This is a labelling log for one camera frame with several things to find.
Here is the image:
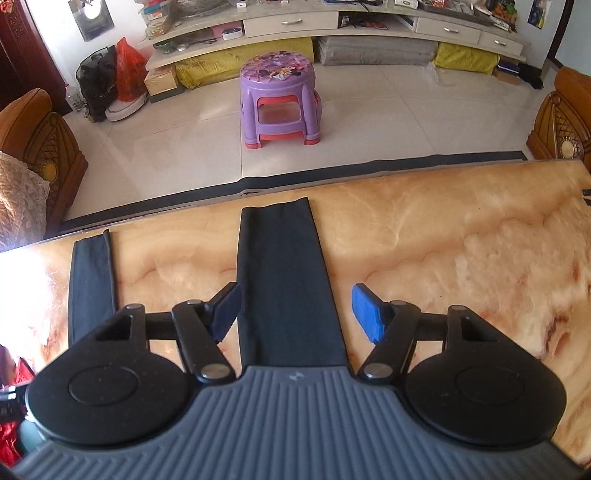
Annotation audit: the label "orange plastic bag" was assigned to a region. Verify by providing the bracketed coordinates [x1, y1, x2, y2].
[116, 37, 147, 102]

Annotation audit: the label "yellow bag under cabinet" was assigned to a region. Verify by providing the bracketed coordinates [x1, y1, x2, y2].
[175, 37, 315, 90]

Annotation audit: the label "grey folded mat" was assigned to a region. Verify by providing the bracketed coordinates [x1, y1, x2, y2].
[315, 36, 439, 66]

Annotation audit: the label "silver wall poster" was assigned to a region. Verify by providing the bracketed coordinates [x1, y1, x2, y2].
[68, 0, 114, 42]

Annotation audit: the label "red garment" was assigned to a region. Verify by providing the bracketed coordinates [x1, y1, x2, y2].
[1, 347, 35, 466]

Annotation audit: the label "black leggings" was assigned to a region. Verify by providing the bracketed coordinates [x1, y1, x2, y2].
[68, 198, 349, 367]

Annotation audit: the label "purple plastic stool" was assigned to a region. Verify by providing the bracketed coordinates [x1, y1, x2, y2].
[239, 50, 322, 149]

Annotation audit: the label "black bag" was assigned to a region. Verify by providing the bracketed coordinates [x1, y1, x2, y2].
[75, 45, 117, 122]

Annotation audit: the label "wooden armchair right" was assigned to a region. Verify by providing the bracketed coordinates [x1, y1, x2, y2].
[526, 67, 591, 170]

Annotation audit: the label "brown leather sofa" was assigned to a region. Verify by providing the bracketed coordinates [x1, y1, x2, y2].
[1, 88, 88, 237]

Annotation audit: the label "beige lace cushion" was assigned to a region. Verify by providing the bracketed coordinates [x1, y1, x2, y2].
[0, 152, 50, 252]

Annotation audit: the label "cardboard box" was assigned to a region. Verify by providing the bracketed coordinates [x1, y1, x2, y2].
[144, 65, 184, 103]

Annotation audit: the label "white TV cabinet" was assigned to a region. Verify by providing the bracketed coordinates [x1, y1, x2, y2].
[136, 1, 527, 70]

